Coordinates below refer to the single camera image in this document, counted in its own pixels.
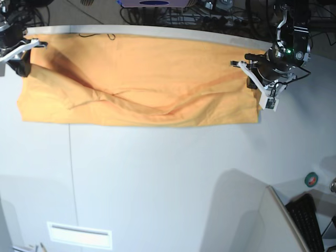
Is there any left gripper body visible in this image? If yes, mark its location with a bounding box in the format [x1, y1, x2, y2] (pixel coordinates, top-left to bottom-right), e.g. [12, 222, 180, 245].
[245, 52, 297, 87]

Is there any green tape roll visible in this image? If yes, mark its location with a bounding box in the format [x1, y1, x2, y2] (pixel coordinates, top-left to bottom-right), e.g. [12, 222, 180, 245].
[304, 172, 319, 187]

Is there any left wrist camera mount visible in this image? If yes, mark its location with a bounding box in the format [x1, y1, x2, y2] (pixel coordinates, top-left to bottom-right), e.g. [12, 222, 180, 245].
[230, 61, 288, 111]

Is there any white table slot plate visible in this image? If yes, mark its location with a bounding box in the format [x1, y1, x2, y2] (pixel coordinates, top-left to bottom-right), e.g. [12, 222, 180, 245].
[47, 222, 113, 250]

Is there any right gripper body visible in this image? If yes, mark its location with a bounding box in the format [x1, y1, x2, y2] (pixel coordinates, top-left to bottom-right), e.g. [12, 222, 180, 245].
[1, 25, 31, 77]

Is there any black keyboard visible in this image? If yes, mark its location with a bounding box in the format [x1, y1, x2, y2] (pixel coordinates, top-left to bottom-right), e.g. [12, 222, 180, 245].
[286, 193, 324, 252]

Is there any yellow t-shirt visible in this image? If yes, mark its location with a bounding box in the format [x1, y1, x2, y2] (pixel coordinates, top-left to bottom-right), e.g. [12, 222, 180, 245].
[17, 34, 260, 127]

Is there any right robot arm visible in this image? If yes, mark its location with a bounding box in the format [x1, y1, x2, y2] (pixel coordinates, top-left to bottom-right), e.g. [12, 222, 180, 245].
[1, 1, 52, 78]

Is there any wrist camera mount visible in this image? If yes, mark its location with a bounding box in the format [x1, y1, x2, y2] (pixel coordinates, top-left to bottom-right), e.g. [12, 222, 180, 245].
[230, 61, 288, 111]
[1, 38, 48, 78]

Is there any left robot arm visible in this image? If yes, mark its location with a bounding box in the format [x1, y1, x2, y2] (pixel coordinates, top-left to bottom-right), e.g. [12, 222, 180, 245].
[245, 1, 311, 87]

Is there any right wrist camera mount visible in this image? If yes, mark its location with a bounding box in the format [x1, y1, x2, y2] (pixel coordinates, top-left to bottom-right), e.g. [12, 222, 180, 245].
[1, 38, 48, 78]

